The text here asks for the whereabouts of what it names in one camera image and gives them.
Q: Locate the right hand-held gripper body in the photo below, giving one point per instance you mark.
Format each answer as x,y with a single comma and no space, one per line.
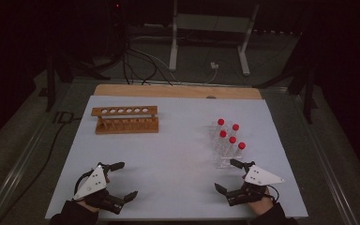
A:
261,176

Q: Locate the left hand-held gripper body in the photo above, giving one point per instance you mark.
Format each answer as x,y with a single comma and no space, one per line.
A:
93,184

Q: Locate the wooden test tube rack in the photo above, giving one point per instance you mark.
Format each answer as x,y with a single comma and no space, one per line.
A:
126,126

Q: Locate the person's left hand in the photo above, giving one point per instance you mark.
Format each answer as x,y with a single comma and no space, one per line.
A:
87,205

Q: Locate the person's right hand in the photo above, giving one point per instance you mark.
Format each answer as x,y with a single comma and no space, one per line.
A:
262,206

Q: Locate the white table sheet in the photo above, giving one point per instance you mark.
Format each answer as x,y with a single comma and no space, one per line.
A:
175,150

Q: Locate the black floor stand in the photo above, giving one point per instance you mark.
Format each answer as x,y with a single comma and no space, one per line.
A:
50,93
308,103

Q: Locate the white plug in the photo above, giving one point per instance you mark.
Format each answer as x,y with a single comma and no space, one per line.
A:
214,65

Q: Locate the white metal stand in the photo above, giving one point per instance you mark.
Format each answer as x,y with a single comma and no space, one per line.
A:
172,47

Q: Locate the dotted black strip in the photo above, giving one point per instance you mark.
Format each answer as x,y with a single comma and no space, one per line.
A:
276,32

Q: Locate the aluminium floor rail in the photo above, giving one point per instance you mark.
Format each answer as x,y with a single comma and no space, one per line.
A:
11,184
331,178

